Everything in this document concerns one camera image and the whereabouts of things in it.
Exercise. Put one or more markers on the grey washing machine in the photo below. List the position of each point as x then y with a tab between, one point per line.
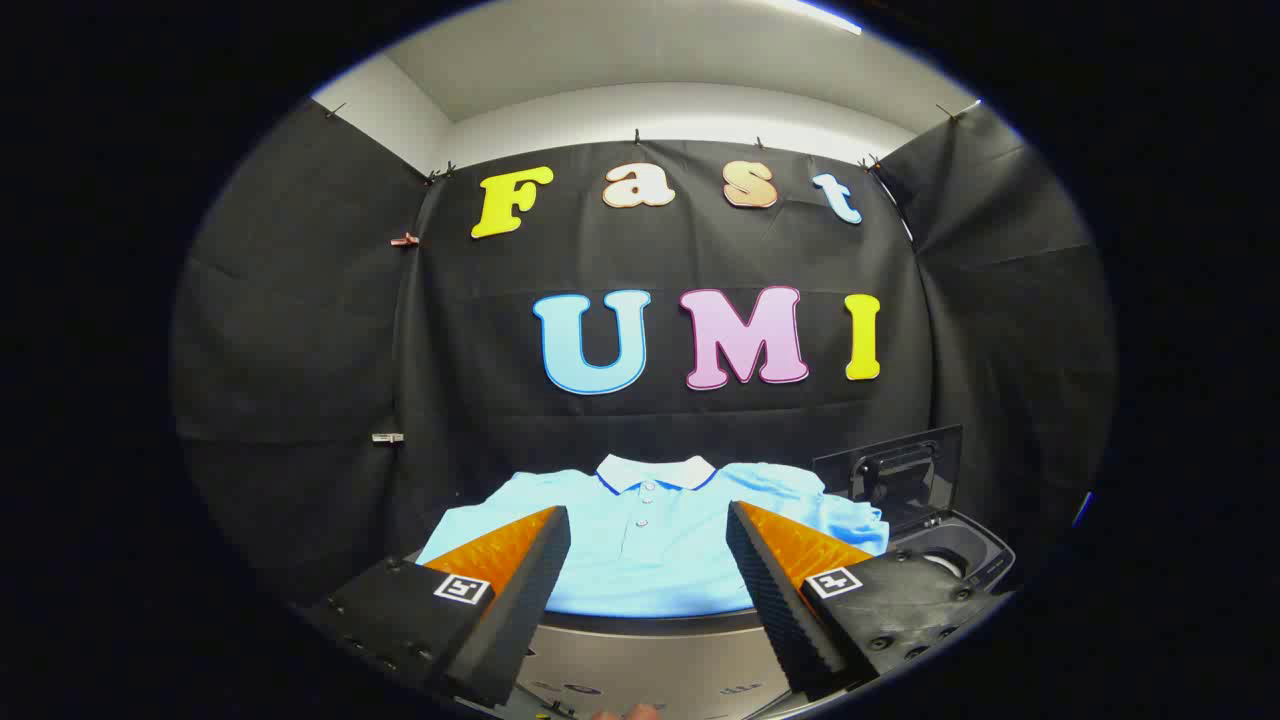
975	555

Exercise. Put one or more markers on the light blue polo shirt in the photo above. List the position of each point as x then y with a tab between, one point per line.
650	560

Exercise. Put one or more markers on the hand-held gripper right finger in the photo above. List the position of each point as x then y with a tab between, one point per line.
775	600

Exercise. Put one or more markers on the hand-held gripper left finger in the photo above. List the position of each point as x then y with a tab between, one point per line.
520	610

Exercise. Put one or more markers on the dark glass washing machine lid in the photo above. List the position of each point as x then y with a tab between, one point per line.
890	475

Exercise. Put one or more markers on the black backdrop cloth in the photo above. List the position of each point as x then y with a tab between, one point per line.
480	420

